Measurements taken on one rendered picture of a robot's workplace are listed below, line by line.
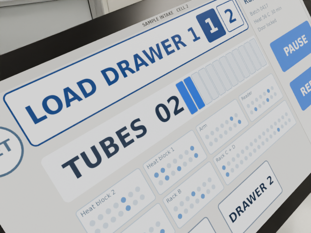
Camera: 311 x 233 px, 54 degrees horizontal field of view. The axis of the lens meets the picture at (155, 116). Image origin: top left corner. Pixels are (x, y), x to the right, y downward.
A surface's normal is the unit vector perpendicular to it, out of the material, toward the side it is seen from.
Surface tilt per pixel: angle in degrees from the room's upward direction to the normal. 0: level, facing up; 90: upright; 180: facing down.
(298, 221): 0
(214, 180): 50
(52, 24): 90
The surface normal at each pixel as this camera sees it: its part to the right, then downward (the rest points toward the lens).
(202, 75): 0.45, -0.14
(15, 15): 0.11, 0.63
